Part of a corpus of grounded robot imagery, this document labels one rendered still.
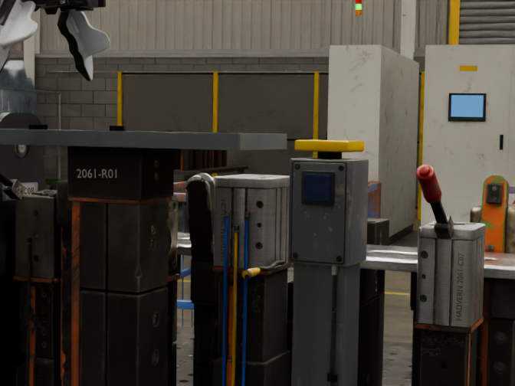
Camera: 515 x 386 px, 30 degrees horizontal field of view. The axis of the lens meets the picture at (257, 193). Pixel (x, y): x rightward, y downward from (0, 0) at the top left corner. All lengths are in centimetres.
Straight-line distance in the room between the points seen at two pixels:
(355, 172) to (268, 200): 22
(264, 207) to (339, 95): 813
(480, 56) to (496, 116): 58
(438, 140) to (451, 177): 36
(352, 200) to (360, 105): 827
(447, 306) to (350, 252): 19
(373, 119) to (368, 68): 48
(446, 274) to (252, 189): 26
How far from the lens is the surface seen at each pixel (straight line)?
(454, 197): 923
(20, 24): 115
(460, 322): 115
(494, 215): 147
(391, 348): 215
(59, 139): 111
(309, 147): 102
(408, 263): 127
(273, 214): 122
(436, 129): 922
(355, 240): 102
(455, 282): 115
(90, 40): 122
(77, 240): 115
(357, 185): 102
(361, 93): 928
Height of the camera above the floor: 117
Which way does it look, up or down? 4 degrees down
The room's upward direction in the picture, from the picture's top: 1 degrees clockwise
